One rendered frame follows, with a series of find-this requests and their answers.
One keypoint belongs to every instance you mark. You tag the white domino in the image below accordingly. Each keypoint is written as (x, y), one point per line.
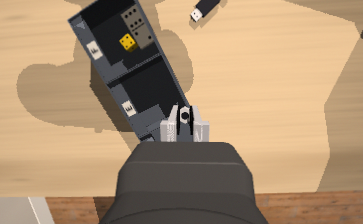
(137, 26)

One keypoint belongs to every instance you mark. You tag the dark grey rack of three bins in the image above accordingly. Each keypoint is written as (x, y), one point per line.
(145, 93)

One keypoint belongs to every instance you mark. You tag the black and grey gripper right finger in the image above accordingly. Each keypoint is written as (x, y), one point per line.
(198, 128)

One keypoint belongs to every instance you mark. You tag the black usb stick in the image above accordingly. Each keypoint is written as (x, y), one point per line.
(203, 7)

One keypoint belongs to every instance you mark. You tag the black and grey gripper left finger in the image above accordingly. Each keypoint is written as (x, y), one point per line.
(169, 129)

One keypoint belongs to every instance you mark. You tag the white hex nut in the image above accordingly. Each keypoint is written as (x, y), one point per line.
(184, 114)

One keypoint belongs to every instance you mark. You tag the yellow die with black pips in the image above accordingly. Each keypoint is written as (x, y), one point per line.
(128, 43)

